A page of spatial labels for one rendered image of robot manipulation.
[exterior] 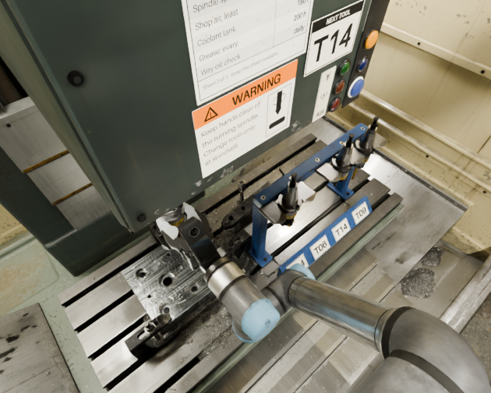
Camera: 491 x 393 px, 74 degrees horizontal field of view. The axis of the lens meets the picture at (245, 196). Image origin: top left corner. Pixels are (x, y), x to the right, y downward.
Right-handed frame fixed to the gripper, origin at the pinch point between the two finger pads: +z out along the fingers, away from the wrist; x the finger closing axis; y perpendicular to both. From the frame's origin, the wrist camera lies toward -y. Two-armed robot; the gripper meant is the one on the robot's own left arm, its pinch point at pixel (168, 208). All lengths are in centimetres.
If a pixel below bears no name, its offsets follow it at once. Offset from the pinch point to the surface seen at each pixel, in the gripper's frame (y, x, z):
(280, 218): 7.7, 22.4, -16.0
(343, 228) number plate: 36, 51, -22
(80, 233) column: 44, -22, 44
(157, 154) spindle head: -39.3, -6.1, -21.4
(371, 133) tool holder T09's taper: 1, 60, -14
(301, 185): 7.7, 34.5, -11.8
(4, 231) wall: 62, -49, 81
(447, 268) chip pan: 64, 88, -56
